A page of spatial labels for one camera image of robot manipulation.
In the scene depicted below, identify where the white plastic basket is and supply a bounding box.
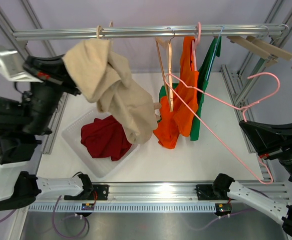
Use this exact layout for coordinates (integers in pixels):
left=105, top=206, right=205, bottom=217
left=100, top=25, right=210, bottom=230
left=61, top=106, right=140, bottom=181

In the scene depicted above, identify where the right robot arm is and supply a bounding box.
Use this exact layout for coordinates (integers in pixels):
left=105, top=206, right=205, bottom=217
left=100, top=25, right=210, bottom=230
left=212, top=120, right=292, bottom=237

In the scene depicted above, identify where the pink plastic hanger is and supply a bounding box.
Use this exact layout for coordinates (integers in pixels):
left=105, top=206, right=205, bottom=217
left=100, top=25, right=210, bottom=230
left=192, top=22, right=201, bottom=71

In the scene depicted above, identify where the wooden clip hanger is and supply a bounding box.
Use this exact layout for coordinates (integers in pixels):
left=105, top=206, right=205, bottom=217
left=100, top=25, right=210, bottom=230
left=226, top=25, right=282, bottom=67
left=246, top=35, right=292, bottom=69

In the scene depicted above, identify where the blue hanger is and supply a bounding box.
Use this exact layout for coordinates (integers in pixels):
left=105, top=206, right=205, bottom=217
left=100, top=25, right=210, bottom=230
left=207, top=25, right=225, bottom=79

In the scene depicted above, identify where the green t shirt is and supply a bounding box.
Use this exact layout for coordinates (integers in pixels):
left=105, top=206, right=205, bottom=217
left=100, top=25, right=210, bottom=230
left=159, top=38, right=221, bottom=141

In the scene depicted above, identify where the aluminium hanging rail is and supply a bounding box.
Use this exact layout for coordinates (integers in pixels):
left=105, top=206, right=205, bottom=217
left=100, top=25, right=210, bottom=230
left=13, top=23, right=289, bottom=41

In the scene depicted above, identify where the red t shirt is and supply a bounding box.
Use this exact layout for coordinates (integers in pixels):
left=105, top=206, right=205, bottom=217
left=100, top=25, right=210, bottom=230
left=81, top=115, right=132, bottom=162

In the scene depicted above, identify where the white cable duct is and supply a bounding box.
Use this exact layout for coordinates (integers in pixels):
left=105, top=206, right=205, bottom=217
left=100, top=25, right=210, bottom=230
left=29, top=202, right=216, bottom=213

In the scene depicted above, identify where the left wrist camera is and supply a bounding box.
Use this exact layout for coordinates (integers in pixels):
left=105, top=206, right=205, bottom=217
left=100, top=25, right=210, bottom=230
left=0, top=45, right=43, bottom=83

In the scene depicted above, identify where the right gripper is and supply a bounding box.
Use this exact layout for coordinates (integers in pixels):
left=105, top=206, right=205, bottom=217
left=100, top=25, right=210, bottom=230
left=238, top=118, right=292, bottom=186

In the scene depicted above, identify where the pink wire hanger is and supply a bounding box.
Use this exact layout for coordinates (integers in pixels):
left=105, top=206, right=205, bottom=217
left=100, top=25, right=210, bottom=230
left=164, top=71, right=280, bottom=185

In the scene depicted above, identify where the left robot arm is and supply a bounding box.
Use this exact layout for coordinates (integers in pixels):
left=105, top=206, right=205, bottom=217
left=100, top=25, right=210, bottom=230
left=0, top=55, right=93, bottom=211

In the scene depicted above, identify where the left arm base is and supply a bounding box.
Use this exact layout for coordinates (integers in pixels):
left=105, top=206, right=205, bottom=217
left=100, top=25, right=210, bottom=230
left=64, top=171, right=110, bottom=218

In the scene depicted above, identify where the front aluminium rail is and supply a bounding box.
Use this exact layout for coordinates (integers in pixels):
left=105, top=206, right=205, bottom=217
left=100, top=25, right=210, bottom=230
left=35, top=181, right=290, bottom=203

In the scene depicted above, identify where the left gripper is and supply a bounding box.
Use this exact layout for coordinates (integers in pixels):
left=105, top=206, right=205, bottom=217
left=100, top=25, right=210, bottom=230
left=20, top=47, right=93, bottom=135

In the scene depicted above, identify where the orange t shirt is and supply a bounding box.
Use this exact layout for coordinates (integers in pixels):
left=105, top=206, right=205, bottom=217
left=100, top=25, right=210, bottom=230
left=153, top=36, right=199, bottom=149

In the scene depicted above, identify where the beige t shirt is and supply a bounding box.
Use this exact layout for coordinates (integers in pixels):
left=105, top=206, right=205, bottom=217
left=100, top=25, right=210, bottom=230
left=62, top=38, right=161, bottom=144

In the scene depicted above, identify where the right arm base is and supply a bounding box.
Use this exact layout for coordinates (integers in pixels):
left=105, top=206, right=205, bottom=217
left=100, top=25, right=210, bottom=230
left=194, top=173, right=235, bottom=219

